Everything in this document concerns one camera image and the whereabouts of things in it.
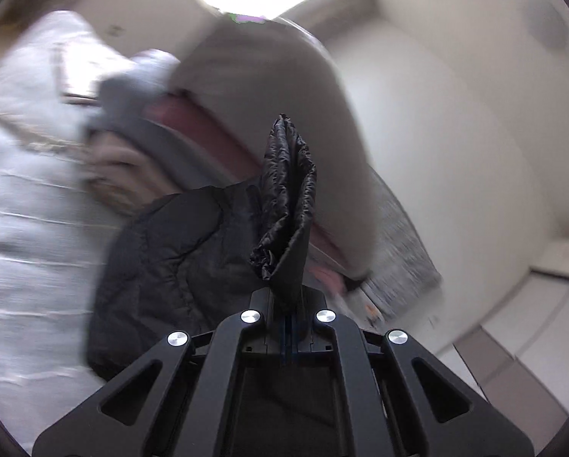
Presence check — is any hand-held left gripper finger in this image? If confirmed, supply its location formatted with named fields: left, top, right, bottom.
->
left=31, top=288, right=286, bottom=457
left=287, top=286, right=535, bottom=457

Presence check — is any black down jacket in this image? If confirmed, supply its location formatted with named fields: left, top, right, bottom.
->
left=87, top=114, right=320, bottom=384

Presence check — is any folded light pink blanket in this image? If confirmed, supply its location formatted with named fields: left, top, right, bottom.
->
left=310, top=245, right=349, bottom=298

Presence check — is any grey padded headboard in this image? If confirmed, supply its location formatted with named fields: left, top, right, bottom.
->
left=360, top=170, right=445, bottom=325

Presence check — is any folded dark pink quilt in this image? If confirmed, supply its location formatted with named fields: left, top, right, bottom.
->
left=146, top=91, right=352, bottom=291

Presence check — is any white and beige wardrobe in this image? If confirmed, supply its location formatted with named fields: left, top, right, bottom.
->
left=451, top=238, right=569, bottom=420

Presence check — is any thick beige-grey duvet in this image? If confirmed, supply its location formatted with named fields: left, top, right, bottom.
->
left=170, top=14, right=377, bottom=283

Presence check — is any bed with grey patterned sheet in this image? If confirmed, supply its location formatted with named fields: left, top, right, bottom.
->
left=0, top=10, right=140, bottom=453

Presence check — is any folded grey-blue quilt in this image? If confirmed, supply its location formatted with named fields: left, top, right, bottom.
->
left=83, top=50, right=230, bottom=191

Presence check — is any round grey ceiling lamp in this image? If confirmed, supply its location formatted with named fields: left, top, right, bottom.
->
left=523, top=0, right=569, bottom=51

